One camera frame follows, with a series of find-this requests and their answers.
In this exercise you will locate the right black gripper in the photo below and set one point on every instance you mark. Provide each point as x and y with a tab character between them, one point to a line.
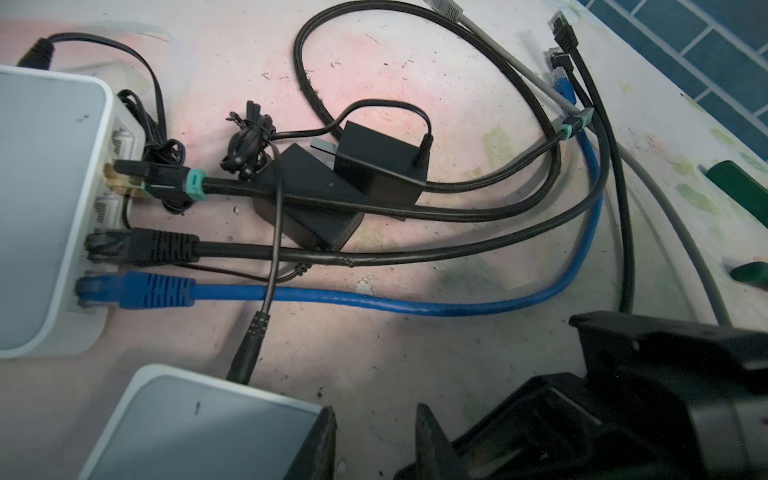
661	399

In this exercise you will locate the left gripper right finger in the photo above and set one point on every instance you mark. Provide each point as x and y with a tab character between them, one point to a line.
435	455

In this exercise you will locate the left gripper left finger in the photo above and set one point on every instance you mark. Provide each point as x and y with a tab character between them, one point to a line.
315	459

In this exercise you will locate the green handled pliers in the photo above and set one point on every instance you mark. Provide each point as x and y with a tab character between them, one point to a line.
752	196

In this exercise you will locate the black power adapter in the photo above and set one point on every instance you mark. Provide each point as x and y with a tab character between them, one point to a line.
366	164
162	169

